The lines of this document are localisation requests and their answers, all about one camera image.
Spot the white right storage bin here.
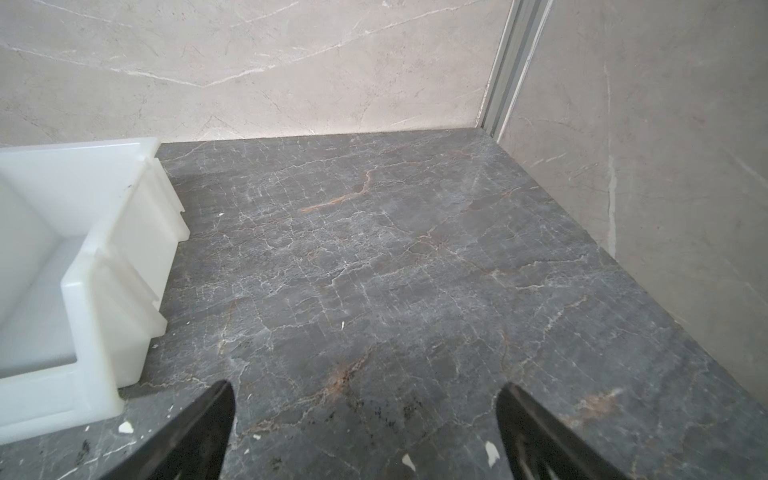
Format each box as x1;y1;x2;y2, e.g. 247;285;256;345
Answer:
1;137;190;444

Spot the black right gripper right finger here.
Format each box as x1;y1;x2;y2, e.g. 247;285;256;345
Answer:
496;382;626;479

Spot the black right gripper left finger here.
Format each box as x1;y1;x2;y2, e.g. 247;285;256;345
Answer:
103;380;236;479

